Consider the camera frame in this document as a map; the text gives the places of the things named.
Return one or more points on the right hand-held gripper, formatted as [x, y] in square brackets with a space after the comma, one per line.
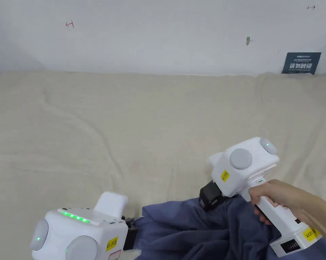
[241, 173]

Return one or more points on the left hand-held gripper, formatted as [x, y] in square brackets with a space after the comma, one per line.
[81, 230]

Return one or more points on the dark blue garment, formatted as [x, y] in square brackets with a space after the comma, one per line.
[195, 233]

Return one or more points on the person's right forearm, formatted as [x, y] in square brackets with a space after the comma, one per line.
[322, 214]

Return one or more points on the person's right hand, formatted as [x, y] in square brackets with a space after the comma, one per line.
[282, 197]

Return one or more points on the bed with beige sheet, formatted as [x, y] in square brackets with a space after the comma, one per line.
[103, 130]

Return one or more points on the dark sign card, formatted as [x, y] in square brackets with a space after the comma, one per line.
[301, 63]

